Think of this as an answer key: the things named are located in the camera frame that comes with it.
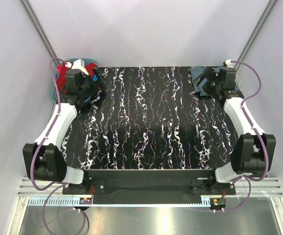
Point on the aluminium frame post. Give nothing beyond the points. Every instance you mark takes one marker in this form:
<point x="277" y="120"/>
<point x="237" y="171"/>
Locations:
<point x="258" y="27"/>
<point x="38" y="27"/>

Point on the white slotted cable duct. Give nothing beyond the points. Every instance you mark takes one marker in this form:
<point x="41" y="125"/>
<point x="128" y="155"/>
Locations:
<point x="121" y="201"/>

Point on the aluminium frame post left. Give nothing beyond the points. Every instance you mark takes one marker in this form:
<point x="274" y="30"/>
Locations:
<point x="38" y="27"/>

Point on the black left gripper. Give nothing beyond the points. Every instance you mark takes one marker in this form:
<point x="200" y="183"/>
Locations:
<point x="98" y="85"/>

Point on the aluminium frame post right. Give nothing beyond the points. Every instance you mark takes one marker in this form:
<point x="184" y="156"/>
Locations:
<point x="258" y="27"/>

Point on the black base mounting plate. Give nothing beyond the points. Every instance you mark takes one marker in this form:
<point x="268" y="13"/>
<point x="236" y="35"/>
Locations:
<point x="200" y="186"/>

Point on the aluminium front rail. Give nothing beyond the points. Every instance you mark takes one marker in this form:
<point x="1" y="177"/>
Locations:
<point x="268" y="187"/>

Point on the red t shirt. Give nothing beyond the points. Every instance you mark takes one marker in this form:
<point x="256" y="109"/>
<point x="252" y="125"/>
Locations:
<point x="62" y="70"/>

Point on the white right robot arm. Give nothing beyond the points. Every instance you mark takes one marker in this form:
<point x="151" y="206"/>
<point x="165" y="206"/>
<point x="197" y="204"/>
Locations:
<point x="252" y="155"/>

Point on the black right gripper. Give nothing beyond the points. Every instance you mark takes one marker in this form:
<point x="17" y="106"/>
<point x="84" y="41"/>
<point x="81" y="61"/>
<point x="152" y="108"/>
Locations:
<point x="209" y="74"/>

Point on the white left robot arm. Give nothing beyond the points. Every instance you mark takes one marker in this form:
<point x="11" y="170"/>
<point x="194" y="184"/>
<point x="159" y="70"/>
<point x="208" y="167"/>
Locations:
<point x="43" y="159"/>

